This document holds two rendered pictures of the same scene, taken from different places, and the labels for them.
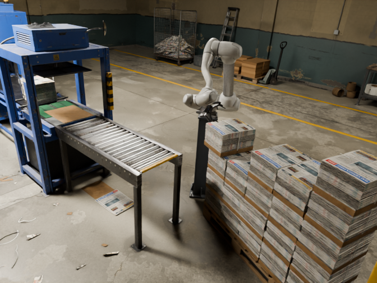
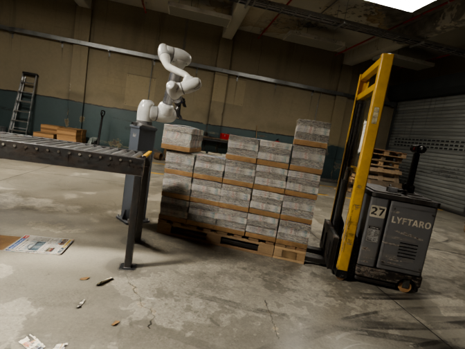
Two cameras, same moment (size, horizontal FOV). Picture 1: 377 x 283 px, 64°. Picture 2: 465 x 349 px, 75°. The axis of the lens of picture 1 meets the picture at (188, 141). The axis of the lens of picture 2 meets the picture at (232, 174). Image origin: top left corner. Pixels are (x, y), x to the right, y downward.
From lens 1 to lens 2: 1.93 m
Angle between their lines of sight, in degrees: 51
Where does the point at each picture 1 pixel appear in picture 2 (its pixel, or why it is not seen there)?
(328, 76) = not seen: hidden behind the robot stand
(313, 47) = (129, 118)
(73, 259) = (57, 303)
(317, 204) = (299, 151)
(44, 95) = not seen: outside the picture
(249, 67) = (67, 135)
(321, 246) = (305, 183)
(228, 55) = (183, 59)
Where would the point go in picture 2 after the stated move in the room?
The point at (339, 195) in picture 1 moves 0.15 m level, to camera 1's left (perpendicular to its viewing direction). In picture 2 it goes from (315, 138) to (307, 136)
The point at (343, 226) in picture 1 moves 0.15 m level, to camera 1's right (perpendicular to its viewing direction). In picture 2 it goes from (321, 158) to (328, 158)
